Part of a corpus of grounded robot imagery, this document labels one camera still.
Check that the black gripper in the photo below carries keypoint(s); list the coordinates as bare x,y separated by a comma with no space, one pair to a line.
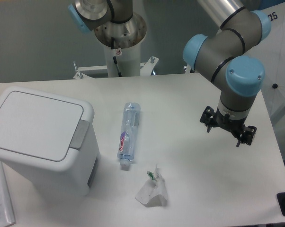
246,134

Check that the second grey robot arm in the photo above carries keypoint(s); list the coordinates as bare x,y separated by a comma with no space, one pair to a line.
90,14

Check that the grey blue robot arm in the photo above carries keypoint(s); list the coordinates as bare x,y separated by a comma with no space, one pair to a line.
222,60

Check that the white trash can body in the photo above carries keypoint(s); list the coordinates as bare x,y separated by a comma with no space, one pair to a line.
72,173

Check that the white trash can lid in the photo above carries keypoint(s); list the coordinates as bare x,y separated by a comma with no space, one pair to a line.
40,126

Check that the white panel with black knob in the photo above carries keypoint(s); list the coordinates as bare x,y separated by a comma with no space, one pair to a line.
271,51

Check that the clear plastic water bottle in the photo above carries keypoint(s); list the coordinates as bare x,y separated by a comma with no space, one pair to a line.
129,131

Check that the crumpled white paper wrapper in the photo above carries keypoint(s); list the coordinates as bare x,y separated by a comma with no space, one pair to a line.
154,192

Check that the white metal base frame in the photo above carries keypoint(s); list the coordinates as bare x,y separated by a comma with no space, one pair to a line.
146,69

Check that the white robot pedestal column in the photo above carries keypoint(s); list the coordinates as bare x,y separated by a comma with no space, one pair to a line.
122,44

